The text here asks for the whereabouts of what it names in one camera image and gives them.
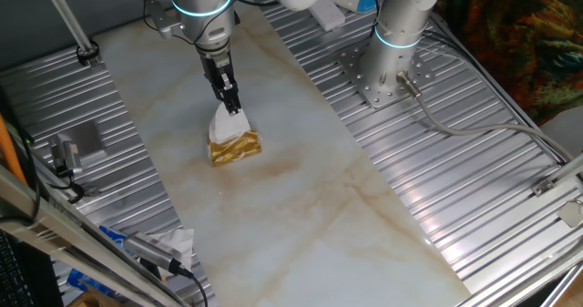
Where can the silver finned camera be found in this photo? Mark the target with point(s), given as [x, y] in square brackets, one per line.
[150, 248]

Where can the aluminium post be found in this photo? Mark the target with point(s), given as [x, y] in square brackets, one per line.
[64, 11]

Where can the white power strip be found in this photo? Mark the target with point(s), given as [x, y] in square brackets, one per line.
[328, 13]

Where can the white paper napkin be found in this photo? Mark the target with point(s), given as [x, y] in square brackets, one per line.
[228, 127]

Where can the aluminium frame beam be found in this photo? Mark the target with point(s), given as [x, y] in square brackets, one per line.
[68, 234]

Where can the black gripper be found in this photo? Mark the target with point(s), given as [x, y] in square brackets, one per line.
[217, 68]

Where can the silver metal tube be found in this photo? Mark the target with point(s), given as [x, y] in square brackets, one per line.
[562, 286]

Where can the blue tissue pack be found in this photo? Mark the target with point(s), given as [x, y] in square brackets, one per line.
[111, 235]

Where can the square grey metal plate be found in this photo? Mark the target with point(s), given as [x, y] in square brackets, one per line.
[88, 138]

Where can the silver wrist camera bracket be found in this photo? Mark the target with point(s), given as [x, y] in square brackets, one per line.
[161, 20]

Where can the gold tissue pack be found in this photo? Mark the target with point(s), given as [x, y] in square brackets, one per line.
[237, 152]

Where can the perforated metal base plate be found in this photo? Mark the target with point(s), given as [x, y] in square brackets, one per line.
[364, 93]

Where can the aluminium profile bar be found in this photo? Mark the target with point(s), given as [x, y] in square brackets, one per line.
[567, 170]

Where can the black keyboard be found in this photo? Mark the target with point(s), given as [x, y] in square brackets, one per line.
[18, 279]

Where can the orange pipe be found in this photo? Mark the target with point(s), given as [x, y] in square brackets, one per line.
[9, 150]

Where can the small metal corner bracket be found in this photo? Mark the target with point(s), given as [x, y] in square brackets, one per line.
[543, 187]

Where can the black post clamp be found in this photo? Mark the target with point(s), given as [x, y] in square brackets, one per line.
[86, 54]

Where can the crumpled white tissue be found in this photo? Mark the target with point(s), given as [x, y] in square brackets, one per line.
[180, 241]

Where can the colourful patterned cloth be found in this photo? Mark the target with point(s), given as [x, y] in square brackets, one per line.
[524, 33]

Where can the brown cardboard box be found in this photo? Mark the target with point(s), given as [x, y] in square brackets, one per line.
[91, 300]

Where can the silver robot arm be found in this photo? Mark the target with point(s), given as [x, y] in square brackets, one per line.
[209, 20]

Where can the grey metal clamp block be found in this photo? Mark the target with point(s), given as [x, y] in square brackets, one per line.
[68, 154]

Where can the small metal tag plate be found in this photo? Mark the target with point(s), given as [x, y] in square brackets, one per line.
[571, 213]

